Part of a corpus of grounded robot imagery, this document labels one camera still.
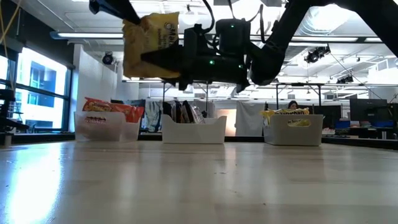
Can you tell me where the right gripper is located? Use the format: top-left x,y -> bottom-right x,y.
140,26 -> 251,94

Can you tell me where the long ceiling light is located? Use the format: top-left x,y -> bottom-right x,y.
57,32 -> 126,39
310,37 -> 359,43

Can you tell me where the black metal rack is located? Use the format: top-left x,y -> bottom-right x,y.
161,80 -> 210,110

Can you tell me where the pale patterned cloth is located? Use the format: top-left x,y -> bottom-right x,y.
141,99 -> 164,133

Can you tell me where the white plastic bin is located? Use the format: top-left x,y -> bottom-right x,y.
161,114 -> 228,145

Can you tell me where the clear plastic bin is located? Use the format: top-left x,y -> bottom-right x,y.
74,111 -> 142,142

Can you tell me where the white draped cloth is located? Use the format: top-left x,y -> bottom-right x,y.
235,101 -> 266,138

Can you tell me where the large window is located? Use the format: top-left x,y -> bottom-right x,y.
14,48 -> 72,130

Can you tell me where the black ceiling spotlight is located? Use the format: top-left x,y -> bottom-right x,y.
303,45 -> 331,65
337,74 -> 356,85

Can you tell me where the dark side shelf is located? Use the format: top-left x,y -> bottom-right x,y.
0,88 -> 30,147

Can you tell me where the grey plastic bin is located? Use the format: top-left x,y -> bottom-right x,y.
263,114 -> 325,147

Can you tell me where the black monitor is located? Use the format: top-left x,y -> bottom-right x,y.
349,98 -> 389,123

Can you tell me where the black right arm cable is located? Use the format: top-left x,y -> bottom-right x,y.
201,0 -> 216,34

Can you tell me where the yellow hanging cable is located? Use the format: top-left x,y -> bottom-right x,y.
0,0 -> 22,90

